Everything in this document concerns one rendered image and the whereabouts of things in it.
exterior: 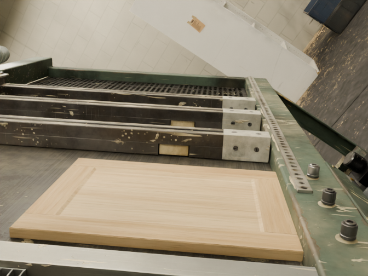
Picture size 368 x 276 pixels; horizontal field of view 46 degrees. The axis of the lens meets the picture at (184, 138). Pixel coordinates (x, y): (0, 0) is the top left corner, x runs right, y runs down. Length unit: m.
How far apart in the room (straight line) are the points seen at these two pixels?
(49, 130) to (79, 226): 0.52
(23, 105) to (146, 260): 1.03
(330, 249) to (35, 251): 0.43
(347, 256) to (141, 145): 0.67
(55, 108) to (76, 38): 5.18
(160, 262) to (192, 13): 4.23
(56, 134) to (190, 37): 3.66
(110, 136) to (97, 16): 5.36
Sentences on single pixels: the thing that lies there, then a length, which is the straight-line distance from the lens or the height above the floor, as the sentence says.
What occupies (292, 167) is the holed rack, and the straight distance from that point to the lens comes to 1.01.
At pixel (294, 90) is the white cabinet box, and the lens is 4.88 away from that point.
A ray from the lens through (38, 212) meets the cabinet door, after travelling 0.84.
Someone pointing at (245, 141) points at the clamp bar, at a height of 0.97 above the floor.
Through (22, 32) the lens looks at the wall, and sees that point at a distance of 7.03.
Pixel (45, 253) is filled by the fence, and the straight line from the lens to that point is 0.67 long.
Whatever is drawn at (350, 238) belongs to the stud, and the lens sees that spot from 0.73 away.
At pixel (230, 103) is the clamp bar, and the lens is 1.67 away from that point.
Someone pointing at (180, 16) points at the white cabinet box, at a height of 1.55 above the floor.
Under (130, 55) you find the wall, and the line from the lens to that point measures 6.46.
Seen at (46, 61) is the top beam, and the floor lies 1.87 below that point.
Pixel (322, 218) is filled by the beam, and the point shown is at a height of 0.87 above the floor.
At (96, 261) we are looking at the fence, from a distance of 0.64.
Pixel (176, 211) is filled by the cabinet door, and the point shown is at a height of 1.08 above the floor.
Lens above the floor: 1.21
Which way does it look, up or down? 5 degrees down
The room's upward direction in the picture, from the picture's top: 57 degrees counter-clockwise
